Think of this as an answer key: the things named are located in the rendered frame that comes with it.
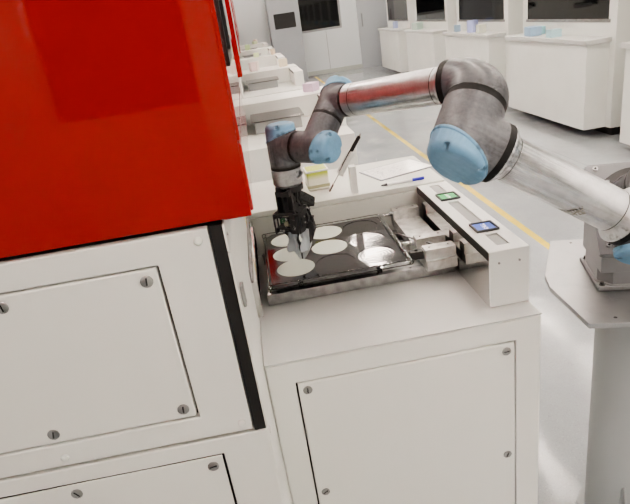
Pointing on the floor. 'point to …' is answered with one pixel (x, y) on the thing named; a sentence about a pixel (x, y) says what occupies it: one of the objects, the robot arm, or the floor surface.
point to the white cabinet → (415, 419)
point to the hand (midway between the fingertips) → (303, 253)
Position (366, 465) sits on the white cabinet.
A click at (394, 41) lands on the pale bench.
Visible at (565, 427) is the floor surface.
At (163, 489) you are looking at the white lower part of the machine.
